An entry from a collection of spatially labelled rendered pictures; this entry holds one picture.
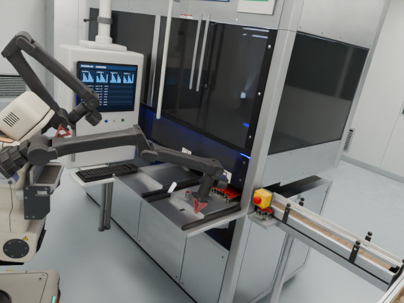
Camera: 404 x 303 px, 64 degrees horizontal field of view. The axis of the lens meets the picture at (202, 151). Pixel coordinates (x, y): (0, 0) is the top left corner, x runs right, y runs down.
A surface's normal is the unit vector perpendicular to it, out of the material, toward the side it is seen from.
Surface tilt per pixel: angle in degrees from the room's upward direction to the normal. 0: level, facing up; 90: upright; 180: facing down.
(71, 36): 90
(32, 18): 90
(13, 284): 0
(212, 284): 90
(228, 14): 90
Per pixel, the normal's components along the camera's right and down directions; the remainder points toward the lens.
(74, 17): 0.66, 0.34
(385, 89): -0.73, 0.12
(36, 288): 0.15, -0.93
